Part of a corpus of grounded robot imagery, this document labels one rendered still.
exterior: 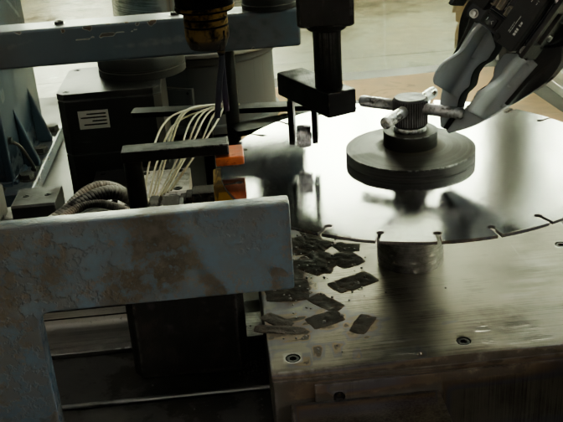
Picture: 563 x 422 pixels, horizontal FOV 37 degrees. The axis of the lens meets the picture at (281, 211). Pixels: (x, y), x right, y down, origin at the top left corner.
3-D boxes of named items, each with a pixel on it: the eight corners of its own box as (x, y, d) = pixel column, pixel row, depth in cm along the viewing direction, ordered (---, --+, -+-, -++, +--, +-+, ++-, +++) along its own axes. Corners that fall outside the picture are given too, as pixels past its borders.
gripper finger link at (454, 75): (392, 110, 69) (456, 13, 64) (425, 105, 73) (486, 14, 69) (420, 135, 68) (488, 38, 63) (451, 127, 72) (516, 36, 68)
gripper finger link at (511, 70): (421, 135, 68) (488, 38, 63) (452, 127, 72) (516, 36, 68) (451, 160, 66) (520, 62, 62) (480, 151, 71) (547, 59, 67)
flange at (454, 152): (321, 154, 75) (320, 127, 74) (418, 126, 81) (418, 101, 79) (400, 192, 67) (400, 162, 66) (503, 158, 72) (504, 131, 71)
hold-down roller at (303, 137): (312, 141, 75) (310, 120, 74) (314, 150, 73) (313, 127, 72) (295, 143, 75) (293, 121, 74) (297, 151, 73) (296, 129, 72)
